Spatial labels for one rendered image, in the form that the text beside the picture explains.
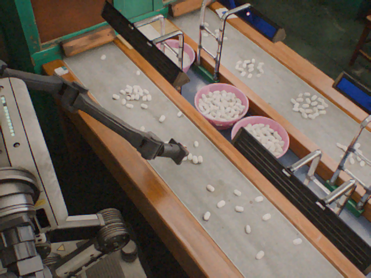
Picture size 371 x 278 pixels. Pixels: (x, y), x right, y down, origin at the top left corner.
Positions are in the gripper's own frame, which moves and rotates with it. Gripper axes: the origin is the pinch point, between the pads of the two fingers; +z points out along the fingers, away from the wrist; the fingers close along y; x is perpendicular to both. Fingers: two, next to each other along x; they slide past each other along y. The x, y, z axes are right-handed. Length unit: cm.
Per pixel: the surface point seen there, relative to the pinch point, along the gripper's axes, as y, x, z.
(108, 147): 24.7, 19.5, -15.4
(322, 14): 115, -103, 244
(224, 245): -39.8, 12.9, -4.3
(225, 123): 8.7, -14.2, 26.6
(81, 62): 87, 9, 0
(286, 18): 128, -79, 217
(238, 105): 14.6, -22.6, 37.5
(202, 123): 13.1, -8.8, 17.3
